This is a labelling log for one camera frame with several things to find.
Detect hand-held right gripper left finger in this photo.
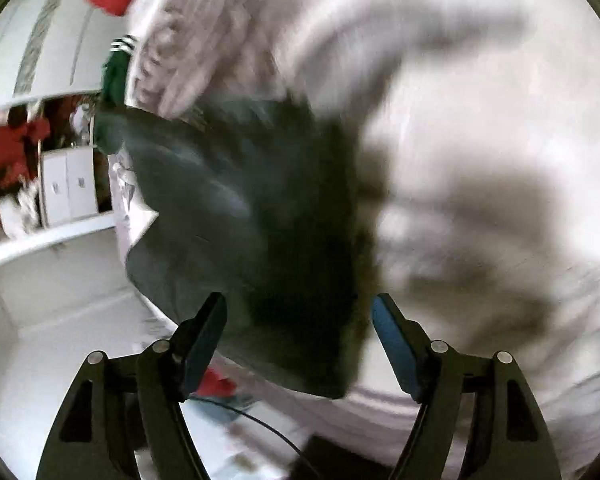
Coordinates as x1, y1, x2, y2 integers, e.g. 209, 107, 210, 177
36, 291, 228, 480

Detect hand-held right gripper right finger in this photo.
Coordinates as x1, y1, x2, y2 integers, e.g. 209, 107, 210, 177
371, 292, 563, 480

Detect black leather jacket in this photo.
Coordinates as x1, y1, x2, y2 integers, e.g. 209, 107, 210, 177
95, 92, 381, 401

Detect red hanging clothes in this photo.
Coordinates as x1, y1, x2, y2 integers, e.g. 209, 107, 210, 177
0, 100, 96, 233

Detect red object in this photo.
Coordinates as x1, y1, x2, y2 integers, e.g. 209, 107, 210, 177
197, 367, 236, 397

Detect white drawer unit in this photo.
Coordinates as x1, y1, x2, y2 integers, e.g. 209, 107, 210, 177
40, 146, 101, 228

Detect floral purple blanket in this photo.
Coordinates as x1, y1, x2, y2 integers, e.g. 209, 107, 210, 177
125, 0, 600, 480

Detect folded green striped garment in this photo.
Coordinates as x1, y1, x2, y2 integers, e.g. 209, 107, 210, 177
101, 34, 138, 111

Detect white wardrobe door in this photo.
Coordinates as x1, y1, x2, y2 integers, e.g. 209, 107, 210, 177
0, 0, 146, 111

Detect black cable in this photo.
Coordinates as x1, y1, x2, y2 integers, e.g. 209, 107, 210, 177
190, 395, 321, 480

